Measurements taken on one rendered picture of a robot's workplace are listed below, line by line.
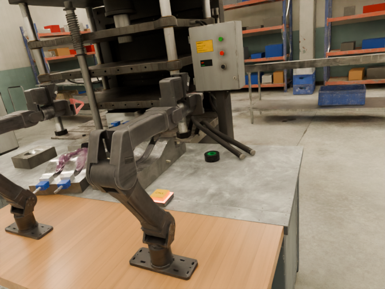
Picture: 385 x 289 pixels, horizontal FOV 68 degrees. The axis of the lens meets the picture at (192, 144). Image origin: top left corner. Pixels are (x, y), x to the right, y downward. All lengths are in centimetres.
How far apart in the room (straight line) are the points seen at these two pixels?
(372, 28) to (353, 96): 303
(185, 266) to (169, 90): 49
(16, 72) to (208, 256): 853
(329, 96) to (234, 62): 296
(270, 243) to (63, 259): 65
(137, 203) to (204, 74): 132
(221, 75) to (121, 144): 133
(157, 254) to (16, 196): 59
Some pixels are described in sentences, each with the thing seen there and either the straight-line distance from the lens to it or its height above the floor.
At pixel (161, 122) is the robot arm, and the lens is 75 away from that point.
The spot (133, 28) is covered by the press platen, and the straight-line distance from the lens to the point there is 207.
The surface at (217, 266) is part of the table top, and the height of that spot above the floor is 80.
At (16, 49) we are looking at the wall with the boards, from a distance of 921.
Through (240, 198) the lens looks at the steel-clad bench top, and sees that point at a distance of 115.
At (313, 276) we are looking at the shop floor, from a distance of 200.
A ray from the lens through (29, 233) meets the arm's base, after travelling 126.
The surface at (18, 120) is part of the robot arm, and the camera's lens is 119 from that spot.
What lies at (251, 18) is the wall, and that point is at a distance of 788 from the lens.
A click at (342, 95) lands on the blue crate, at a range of 462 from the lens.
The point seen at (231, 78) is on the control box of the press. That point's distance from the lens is 184.
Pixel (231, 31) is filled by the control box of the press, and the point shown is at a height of 141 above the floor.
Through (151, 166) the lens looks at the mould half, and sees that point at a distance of 134.
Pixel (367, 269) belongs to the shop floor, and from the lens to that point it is 212.
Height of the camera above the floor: 139
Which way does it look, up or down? 20 degrees down
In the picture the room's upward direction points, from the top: 8 degrees counter-clockwise
